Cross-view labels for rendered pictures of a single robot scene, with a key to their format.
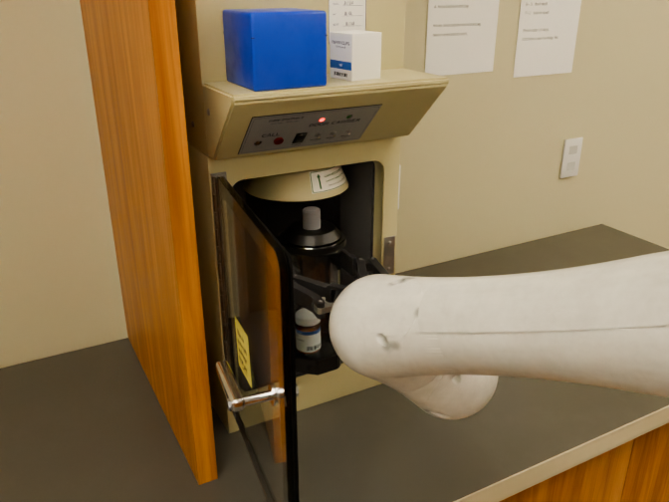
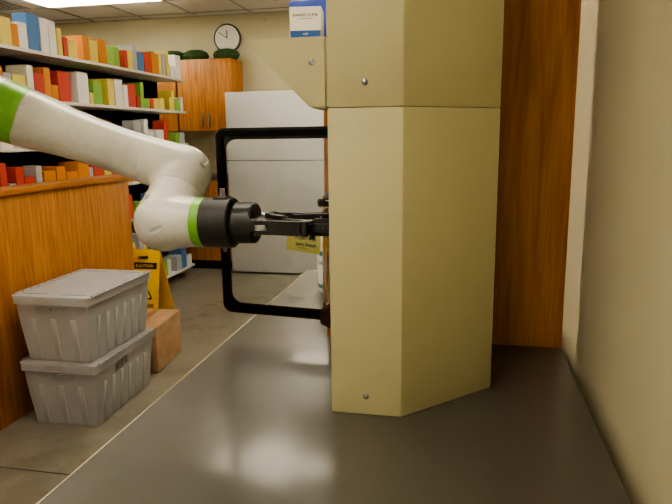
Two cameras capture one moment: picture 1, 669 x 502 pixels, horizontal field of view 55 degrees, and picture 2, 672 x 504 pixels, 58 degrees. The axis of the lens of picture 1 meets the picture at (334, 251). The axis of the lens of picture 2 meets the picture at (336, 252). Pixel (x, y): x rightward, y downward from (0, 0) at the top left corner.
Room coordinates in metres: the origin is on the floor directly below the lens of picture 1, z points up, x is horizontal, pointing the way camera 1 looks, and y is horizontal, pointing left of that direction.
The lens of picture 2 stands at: (1.61, -0.79, 1.37)
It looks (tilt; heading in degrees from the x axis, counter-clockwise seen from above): 11 degrees down; 130
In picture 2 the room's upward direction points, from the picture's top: 1 degrees counter-clockwise
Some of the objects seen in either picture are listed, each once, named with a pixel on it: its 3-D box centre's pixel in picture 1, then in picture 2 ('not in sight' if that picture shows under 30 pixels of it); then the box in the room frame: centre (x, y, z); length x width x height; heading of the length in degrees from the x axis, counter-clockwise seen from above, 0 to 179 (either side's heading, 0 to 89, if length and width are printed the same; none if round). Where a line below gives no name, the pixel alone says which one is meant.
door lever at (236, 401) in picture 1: (243, 382); not in sight; (0.63, 0.11, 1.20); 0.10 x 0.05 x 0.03; 21
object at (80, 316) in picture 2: not in sight; (89, 312); (-1.32, 0.70, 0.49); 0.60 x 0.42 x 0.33; 118
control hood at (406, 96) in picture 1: (329, 117); (314, 82); (0.89, 0.01, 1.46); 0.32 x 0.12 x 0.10; 118
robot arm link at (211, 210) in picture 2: not in sight; (222, 220); (0.73, -0.08, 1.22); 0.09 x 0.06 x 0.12; 119
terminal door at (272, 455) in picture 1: (253, 354); (284, 224); (0.71, 0.10, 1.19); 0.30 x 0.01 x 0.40; 21
